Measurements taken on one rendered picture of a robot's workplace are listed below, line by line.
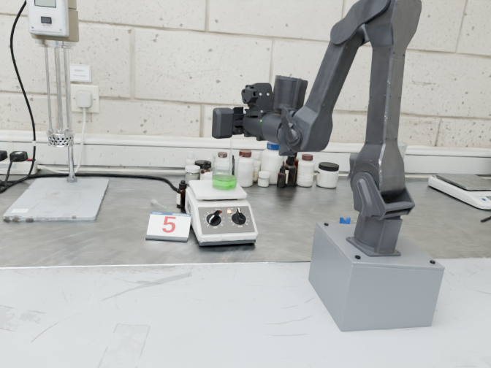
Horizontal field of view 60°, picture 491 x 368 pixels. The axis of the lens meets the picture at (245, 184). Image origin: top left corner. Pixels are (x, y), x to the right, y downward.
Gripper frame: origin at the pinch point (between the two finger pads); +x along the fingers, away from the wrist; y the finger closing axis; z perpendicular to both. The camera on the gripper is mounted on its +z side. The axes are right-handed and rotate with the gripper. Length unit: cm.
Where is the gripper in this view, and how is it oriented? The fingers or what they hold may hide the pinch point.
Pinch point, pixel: (237, 117)
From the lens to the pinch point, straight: 95.1
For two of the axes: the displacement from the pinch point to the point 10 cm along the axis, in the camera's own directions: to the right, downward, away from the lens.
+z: 0.7, -9.5, -2.9
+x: -6.0, -2.7, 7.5
